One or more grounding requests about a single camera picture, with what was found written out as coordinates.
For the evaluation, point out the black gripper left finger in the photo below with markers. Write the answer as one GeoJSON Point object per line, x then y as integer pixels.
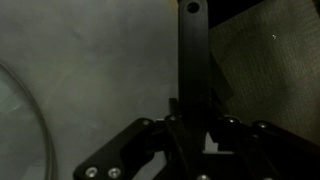
{"type": "Point", "coordinates": [126, 153]}

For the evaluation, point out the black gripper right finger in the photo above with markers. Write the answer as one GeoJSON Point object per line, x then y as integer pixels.
{"type": "Point", "coordinates": [266, 153]}

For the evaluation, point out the round glass pot lid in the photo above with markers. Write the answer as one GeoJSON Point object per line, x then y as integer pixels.
{"type": "Point", "coordinates": [20, 133]}

